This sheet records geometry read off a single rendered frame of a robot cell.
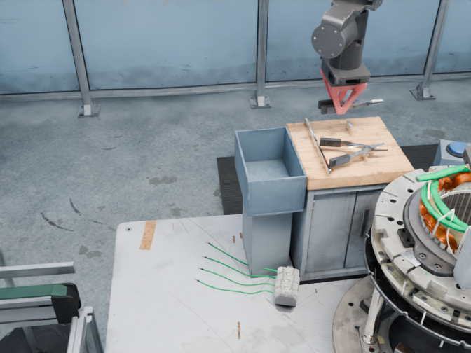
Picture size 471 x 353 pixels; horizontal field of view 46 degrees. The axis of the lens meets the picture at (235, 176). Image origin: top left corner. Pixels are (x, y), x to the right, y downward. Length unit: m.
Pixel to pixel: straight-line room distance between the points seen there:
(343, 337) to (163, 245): 0.45
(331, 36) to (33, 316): 0.85
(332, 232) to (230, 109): 2.20
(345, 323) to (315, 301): 0.09
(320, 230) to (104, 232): 1.52
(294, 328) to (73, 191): 1.80
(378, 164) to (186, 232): 0.49
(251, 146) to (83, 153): 1.93
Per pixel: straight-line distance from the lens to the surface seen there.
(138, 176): 2.76
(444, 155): 1.17
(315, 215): 1.06
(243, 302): 1.15
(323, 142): 1.05
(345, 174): 1.01
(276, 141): 1.14
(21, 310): 1.29
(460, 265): 0.81
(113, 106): 3.35
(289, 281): 1.14
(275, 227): 1.10
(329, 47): 0.92
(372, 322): 1.03
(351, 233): 1.13
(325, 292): 1.18
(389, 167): 1.05
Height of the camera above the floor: 1.67
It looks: 38 degrees down
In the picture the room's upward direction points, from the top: straight up
